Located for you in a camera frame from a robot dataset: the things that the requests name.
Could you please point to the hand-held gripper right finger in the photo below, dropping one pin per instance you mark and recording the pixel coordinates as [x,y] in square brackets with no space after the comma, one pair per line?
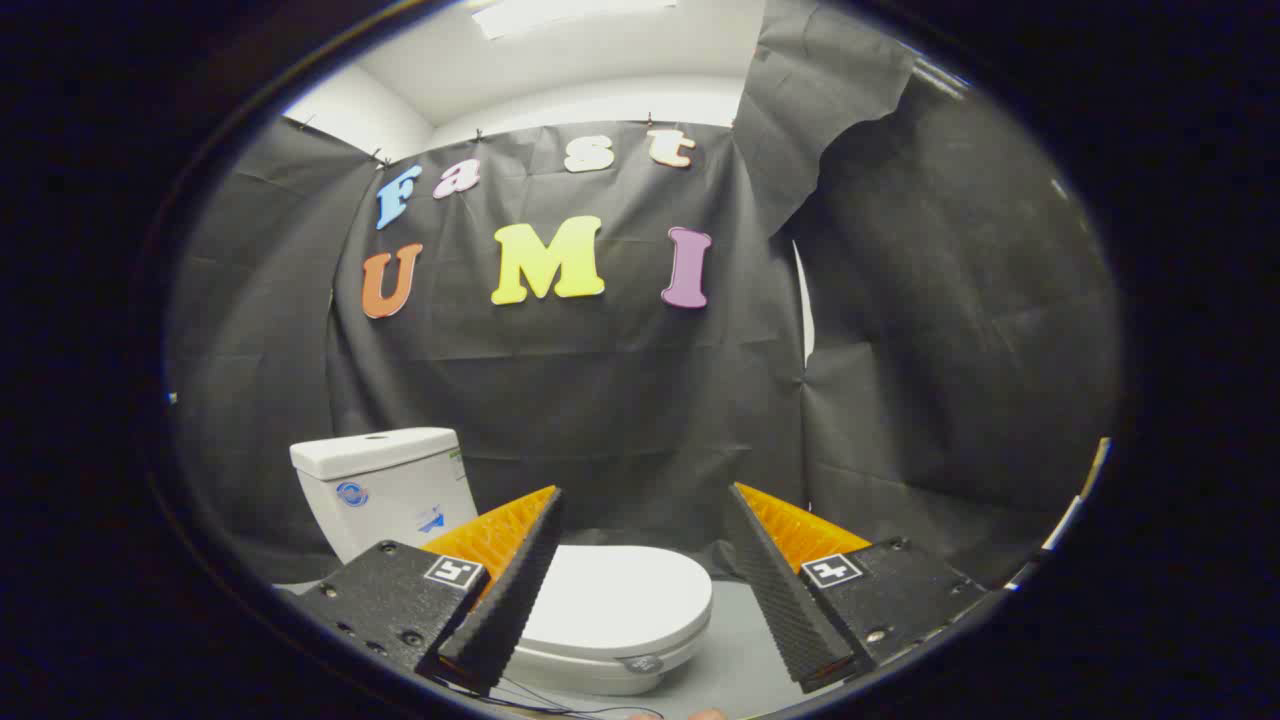
[785,600]

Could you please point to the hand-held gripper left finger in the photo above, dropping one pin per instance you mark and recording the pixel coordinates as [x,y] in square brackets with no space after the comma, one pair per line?
[505,600]

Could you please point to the black backdrop cloth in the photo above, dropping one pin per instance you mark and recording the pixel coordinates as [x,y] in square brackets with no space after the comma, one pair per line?
[620,400]

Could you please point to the ceiling light panel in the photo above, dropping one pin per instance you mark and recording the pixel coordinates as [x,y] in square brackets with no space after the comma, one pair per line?
[560,14]

